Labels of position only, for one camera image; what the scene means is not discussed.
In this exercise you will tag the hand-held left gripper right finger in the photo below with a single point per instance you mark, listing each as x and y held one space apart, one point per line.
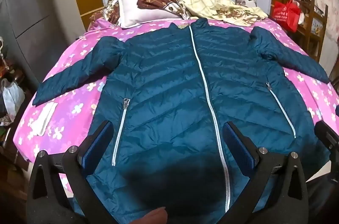
238 145

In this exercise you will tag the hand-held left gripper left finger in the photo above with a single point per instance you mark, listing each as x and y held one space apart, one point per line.
97 145

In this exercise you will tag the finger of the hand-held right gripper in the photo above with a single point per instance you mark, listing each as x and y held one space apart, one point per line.
327 137

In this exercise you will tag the teal puffer jacket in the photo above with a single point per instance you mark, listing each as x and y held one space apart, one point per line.
172 80

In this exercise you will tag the person's left hand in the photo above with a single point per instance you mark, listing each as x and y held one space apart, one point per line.
151 216

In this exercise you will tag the pink floral bed sheet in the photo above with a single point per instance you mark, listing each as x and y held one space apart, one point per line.
74 112

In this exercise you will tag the white folded cloth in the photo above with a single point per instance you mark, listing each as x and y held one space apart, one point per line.
45 118

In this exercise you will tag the white plastic bag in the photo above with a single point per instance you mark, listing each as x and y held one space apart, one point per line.
12 99

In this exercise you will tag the wooden shelf rack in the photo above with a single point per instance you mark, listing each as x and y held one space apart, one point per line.
315 25

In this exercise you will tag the red shopping bag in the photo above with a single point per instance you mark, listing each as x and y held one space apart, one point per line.
287 14

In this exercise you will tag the grey wardrobe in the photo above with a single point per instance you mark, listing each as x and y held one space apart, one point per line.
31 22

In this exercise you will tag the pale pink pillow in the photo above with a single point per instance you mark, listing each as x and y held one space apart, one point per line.
143 12

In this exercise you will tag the brown and cream floral quilt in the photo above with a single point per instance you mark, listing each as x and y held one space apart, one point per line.
206 1

